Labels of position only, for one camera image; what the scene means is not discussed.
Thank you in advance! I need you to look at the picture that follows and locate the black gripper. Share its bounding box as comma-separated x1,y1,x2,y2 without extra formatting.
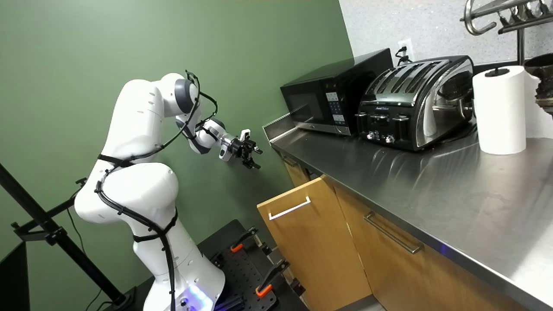
218,134,265,171

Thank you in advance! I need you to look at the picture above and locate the wooden cabinet door standing open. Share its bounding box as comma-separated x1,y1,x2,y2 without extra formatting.
256,174,374,311

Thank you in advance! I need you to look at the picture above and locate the black microwave oven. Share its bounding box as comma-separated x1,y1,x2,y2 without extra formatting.
279,46,396,138

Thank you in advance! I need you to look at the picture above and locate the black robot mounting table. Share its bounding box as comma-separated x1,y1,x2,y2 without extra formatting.
196,217,310,311

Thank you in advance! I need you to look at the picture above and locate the silver black toaster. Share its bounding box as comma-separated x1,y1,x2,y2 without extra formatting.
353,53,478,153

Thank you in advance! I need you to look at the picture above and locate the black tripod stand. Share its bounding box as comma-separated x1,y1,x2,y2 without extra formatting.
0,162,129,307

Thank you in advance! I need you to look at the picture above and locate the white paper towel roll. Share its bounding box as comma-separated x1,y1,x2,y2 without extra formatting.
472,64,530,157

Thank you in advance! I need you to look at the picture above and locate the black flat panel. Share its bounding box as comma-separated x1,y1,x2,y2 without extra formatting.
0,240,32,311

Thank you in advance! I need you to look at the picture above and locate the dark cooking pot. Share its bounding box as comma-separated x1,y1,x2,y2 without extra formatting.
524,52,553,115

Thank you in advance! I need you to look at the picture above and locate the black clamp orange handle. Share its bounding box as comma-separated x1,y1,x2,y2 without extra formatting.
229,226,263,255
253,259,289,300

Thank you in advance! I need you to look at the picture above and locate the white wall outlet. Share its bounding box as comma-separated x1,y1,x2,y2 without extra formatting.
395,38,417,65

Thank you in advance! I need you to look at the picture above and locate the wooden cabinet door, metal handle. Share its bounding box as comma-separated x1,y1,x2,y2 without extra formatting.
329,181,524,311

